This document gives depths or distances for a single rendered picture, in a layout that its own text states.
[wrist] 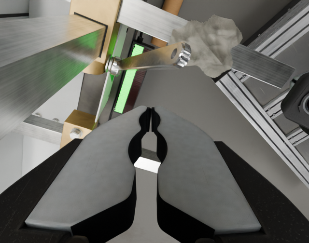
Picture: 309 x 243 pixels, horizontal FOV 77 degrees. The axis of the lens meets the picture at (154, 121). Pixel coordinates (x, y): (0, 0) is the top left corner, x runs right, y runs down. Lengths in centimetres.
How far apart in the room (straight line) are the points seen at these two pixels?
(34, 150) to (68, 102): 23
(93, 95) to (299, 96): 38
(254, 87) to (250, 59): 79
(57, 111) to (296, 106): 56
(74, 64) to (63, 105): 44
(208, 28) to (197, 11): 88
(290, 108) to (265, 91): 89
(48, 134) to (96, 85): 14
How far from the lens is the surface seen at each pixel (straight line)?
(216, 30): 25
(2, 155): 67
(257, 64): 29
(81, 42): 17
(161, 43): 105
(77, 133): 36
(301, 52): 112
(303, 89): 21
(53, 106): 62
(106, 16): 25
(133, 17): 26
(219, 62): 25
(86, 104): 49
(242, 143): 152
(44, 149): 73
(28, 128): 42
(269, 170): 178
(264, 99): 113
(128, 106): 46
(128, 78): 44
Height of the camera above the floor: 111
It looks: 60 degrees down
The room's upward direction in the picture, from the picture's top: 179 degrees counter-clockwise
